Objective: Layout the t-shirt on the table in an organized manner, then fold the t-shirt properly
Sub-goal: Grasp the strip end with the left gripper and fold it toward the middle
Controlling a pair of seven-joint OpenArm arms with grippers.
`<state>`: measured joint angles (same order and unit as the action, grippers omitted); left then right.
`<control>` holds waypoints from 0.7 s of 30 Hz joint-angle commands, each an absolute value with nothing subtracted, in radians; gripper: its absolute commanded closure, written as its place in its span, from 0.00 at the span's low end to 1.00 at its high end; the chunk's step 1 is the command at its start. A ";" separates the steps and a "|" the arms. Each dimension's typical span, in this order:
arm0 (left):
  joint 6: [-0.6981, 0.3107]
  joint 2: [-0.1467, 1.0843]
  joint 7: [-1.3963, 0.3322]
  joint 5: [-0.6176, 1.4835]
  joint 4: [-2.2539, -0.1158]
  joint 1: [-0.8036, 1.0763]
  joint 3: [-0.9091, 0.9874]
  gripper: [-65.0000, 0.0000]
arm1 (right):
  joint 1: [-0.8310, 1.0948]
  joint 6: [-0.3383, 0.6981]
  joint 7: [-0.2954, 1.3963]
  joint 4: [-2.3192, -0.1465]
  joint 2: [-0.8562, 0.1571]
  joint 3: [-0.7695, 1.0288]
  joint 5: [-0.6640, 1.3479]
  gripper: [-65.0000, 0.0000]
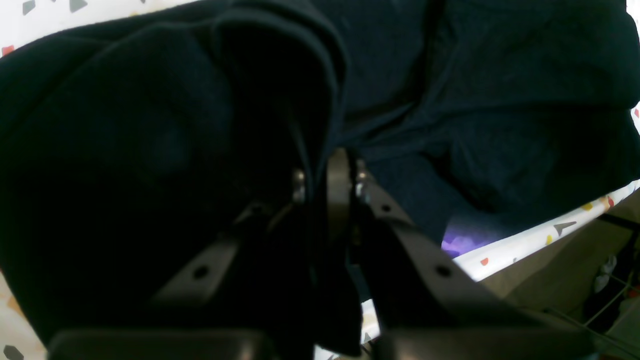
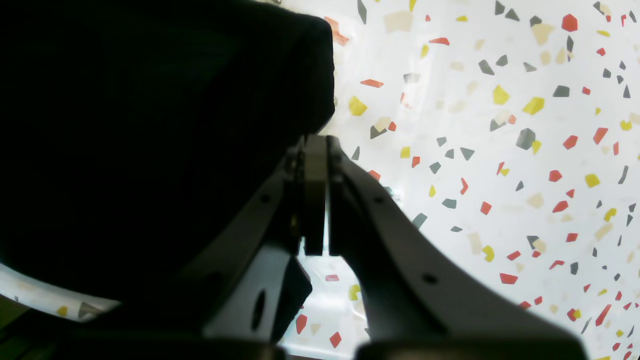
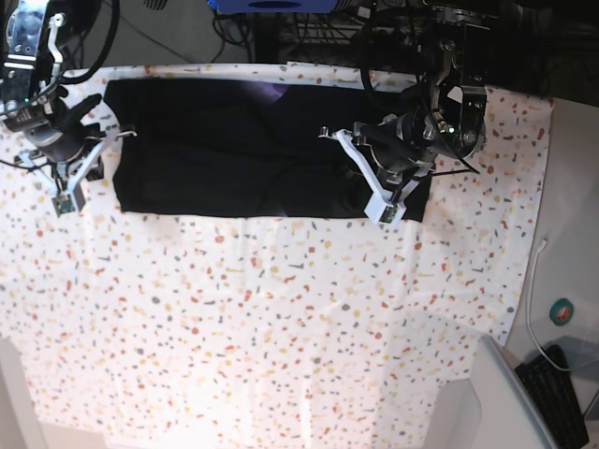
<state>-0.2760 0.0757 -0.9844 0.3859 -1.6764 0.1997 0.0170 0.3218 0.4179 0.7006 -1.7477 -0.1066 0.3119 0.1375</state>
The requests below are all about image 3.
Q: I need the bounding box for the terrazzo pattern tablecloth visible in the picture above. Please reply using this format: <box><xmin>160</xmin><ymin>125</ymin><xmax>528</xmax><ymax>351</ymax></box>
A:
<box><xmin>1</xmin><ymin>88</ymin><xmax>553</xmax><ymax>448</ymax></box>

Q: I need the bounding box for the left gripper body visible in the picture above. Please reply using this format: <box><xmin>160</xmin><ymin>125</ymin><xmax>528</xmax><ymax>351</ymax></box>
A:
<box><xmin>353</xmin><ymin>111</ymin><xmax>437</xmax><ymax>176</ymax></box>

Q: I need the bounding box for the black t-shirt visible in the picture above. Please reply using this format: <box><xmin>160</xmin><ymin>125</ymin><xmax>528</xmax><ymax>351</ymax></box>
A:
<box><xmin>101</xmin><ymin>77</ymin><xmax>431</xmax><ymax>223</ymax></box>

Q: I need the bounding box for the green tape roll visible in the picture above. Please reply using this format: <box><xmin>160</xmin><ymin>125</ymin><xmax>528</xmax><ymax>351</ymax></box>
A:
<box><xmin>549</xmin><ymin>298</ymin><xmax>575</xmax><ymax>326</ymax></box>

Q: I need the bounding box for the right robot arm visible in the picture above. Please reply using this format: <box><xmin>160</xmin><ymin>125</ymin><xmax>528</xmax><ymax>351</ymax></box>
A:
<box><xmin>1</xmin><ymin>1</ymin><xmax>121</xmax><ymax>199</ymax></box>

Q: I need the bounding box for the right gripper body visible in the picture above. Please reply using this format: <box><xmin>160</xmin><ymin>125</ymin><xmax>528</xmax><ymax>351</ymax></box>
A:
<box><xmin>24</xmin><ymin>94</ymin><xmax>106</xmax><ymax>164</ymax></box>

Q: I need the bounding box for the white usb cable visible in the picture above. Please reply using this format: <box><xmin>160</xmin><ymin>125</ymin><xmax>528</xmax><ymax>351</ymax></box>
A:
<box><xmin>524</xmin><ymin>237</ymin><xmax>577</xmax><ymax>373</ymax></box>

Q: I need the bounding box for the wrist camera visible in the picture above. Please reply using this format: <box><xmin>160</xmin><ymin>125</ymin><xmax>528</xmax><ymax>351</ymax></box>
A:
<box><xmin>364</xmin><ymin>195</ymin><xmax>406</xmax><ymax>225</ymax></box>
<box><xmin>51</xmin><ymin>187</ymin><xmax>86</xmax><ymax>217</ymax></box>

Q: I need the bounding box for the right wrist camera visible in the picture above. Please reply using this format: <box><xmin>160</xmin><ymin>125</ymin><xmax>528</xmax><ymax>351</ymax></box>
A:
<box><xmin>51</xmin><ymin>187</ymin><xmax>86</xmax><ymax>217</ymax></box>

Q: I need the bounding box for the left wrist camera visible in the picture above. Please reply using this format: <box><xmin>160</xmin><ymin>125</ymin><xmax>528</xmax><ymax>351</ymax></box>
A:
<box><xmin>364</xmin><ymin>195</ymin><xmax>406</xmax><ymax>225</ymax></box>

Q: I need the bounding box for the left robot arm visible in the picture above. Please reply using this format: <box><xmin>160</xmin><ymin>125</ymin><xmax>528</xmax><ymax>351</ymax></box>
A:
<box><xmin>320</xmin><ymin>1</ymin><xmax>501</xmax><ymax>224</ymax></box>

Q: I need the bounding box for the grey laptop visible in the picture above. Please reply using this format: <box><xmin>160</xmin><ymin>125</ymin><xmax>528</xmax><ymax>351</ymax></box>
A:
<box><xmin>470</xmin><ymin>336</ymin><xmax>558</xmax><ymax>449</ymax></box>

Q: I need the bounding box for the black keyboard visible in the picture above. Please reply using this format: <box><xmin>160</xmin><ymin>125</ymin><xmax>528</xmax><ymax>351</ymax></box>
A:
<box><xmin>515</xmin><ymin>355</ymin><xmax>590</xmax><ymax>449</ymax></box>

